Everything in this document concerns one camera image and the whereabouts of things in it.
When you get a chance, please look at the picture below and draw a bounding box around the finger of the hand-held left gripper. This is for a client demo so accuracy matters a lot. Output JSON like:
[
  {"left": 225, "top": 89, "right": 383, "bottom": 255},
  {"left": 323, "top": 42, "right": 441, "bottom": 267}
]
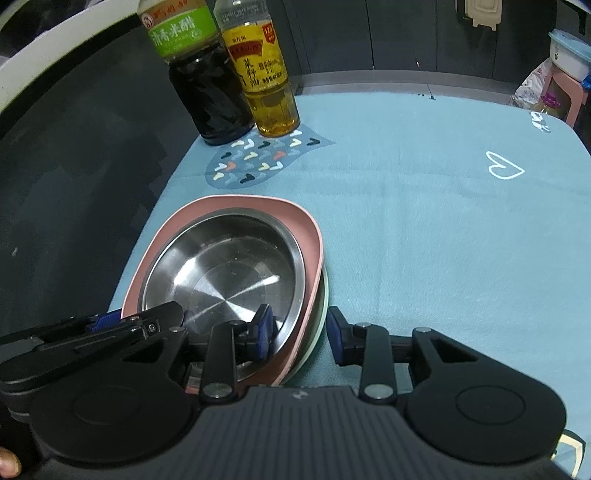
[
  {"left": 0, "top": 302, "right": 185, "bottom": 348},
  {"left": 0, "top": 316, "right": 161, "bottom": 383}
]

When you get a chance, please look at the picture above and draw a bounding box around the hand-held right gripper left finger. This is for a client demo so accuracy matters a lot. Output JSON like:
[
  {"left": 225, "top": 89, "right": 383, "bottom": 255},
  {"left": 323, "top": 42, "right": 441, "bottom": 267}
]
[{"left": 122, "top": 304, "right": 278, "bottom": 402}]

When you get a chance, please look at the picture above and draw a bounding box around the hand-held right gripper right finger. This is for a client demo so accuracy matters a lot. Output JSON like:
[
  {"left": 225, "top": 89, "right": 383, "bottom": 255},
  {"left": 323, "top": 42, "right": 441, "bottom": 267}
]
[{"left": 326, "top": 307, "right": 483, "bottom": 404}]

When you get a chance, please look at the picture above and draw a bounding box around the green plate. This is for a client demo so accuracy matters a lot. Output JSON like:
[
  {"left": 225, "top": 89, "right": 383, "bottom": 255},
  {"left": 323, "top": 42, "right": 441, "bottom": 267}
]
[{"left": 286, "top": 263, "right": 330, "bottom": 376}]

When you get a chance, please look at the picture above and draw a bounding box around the small steel pan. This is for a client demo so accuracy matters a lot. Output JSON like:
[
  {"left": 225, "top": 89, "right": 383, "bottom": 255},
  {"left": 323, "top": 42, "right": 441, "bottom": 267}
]
[{"left": 139, "top": 209, "right": 306, "bottom": 370}]

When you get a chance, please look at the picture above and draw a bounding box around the pink plate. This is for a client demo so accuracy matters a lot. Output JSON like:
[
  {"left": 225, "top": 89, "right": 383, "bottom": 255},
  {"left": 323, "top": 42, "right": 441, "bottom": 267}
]
[{"left": 121, "top": 195, "right": 324, "bottom": 387}]

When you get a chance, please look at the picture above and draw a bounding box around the person's left hand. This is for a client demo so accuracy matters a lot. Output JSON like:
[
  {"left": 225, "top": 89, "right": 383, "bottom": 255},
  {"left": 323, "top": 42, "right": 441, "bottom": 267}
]
[{"left": 0, "top": 447, "right": 22, "bottom": 479}]

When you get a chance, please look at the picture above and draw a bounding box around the blue tablecloth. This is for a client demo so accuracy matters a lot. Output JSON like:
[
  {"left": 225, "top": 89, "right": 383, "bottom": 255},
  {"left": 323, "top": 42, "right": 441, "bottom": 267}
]
[{"left": 108, "top": 69, "right": 591, "bottom": 480}]

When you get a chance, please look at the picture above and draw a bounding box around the dark sauce bottle green label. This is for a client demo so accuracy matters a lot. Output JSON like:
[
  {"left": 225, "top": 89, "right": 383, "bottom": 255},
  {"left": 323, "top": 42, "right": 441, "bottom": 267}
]
[{"left": 139, "top": 0, "right": 256, "bottom": 147}]

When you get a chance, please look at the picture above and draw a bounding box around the yellow oil bottle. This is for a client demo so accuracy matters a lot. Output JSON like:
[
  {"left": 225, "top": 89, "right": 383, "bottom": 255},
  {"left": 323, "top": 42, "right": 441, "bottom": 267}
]
[{"left": 213, "top": 0, "right": 301, "bottom": 138}]

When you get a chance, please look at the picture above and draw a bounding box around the white counter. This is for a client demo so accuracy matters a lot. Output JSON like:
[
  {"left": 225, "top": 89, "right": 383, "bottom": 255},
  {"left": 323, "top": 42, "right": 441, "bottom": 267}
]
[{"left": 0, "top": 0, "right": 141, "bottom": 116}]

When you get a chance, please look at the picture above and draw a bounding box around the small yellow bottle purple cap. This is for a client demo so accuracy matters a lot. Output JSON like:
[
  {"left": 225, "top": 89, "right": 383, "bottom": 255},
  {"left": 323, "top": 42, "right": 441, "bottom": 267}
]
[{"left": 531, "top": 92, "right": 561, "bottom": 121}]

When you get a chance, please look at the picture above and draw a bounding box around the patterned plastic bag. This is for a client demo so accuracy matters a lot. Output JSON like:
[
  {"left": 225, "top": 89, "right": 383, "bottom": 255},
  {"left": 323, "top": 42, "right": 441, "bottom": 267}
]
[{"left": 510, "top": 58, "right": 555, "bottom": 110}]

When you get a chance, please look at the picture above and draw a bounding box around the pink plastic stool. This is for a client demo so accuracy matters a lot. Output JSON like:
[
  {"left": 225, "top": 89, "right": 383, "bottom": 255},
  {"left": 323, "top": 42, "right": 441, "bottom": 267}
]
[{"left": 542, "top": 74, "right": 591, "bottom": 131}]

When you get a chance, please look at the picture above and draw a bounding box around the beige plastic stool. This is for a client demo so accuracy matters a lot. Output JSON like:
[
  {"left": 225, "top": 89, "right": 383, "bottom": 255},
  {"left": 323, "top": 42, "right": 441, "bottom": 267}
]
[{"left": 455, "top": 0, "right": 502, "bottom": 28}]

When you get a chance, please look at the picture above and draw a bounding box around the white container blue lid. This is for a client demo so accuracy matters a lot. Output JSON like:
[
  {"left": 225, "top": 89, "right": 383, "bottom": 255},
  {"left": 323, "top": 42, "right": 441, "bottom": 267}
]
[{"left": 549, "top": 28, "right": 591, "bottom": 80}]

